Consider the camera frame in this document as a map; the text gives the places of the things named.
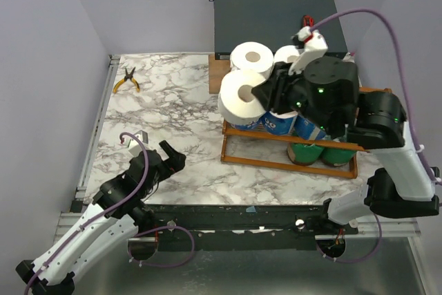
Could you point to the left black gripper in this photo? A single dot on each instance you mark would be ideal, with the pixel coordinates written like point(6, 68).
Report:
point(175, 163)

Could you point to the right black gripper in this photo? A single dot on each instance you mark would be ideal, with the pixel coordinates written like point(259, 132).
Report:
point(280, 89)

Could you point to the plain white paper roll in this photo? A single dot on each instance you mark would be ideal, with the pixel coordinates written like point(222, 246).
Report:
point(236, 103)

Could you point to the blue object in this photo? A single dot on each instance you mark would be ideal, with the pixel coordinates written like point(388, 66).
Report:
point(247, 127)

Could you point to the white red-dotted paper roll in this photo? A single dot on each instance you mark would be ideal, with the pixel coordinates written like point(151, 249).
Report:
point(252, 56)

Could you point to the blue paper roll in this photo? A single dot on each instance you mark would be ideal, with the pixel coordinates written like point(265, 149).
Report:
point(307, 130)

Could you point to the orange wooden shelf rack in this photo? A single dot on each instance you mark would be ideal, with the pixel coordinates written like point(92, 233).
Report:
point(262, 136)

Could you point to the small green object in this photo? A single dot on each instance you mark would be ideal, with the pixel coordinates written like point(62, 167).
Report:
point(303, 154)

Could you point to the green paper roll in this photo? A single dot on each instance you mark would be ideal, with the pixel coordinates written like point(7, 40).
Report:
point(336, 157)

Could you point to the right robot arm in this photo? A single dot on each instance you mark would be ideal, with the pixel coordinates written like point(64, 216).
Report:
point(327, 93)

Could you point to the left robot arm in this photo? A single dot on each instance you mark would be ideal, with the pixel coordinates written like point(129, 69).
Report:
point(116, 213)

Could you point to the brown wooden board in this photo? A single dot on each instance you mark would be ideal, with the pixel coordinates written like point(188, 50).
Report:
point(217, 70)

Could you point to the red black utility knife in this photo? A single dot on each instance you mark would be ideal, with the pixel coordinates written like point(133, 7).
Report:
point(307, 20)

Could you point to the black yellow pliers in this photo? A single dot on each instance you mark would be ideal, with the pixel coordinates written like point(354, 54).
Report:
point(129, 76)

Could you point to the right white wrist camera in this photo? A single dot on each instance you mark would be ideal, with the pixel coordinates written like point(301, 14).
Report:
point(315, 47)

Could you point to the dark grey rack-mount device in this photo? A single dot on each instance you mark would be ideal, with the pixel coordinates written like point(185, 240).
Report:
point(270, 22)

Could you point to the aluminium frame rail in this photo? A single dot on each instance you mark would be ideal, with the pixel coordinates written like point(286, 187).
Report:
point(80, 189)

